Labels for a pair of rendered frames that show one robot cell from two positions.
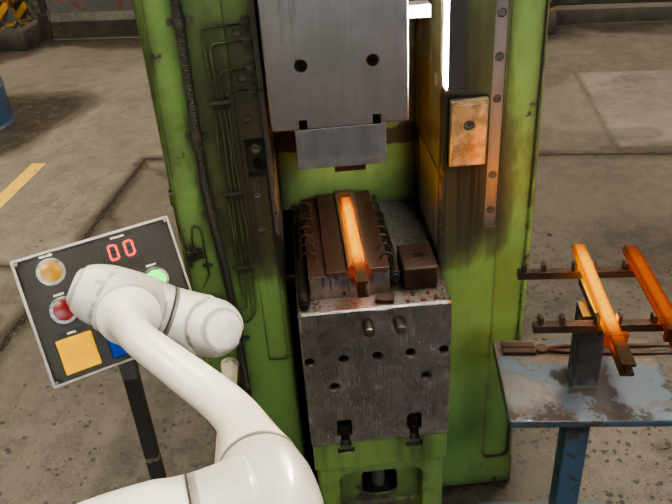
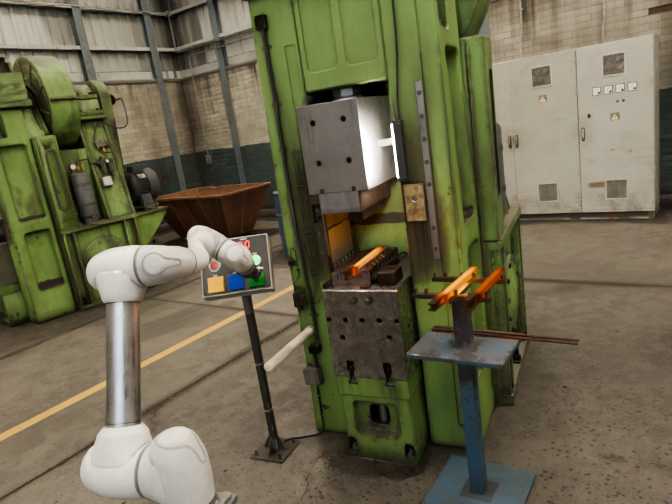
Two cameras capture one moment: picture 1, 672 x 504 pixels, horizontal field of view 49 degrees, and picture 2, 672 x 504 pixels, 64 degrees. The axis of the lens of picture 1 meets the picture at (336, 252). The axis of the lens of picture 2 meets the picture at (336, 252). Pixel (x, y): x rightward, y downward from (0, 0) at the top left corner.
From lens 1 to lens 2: 1.40 m
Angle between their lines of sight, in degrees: 32
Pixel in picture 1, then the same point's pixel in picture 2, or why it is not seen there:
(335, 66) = (333, 163)
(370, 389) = (361, 342)
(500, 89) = (430, 179)
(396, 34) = (357, 147)
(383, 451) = (373, 387)
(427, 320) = (385, 301)
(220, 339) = (232, 256)
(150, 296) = (210, 235)
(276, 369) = not seen: hidden behind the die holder
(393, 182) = not seen: hidden behind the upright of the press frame
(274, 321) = not seen: hidden behind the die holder
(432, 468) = (404, 407)
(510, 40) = (431, 153)
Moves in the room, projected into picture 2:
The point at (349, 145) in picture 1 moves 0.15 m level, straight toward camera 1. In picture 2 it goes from (342, 202) to (326, 208)
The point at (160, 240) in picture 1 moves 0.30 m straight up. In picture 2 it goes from (261, 243) to (250, 182)
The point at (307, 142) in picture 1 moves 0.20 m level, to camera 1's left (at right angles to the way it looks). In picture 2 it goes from (324, 200) to (288, 202)
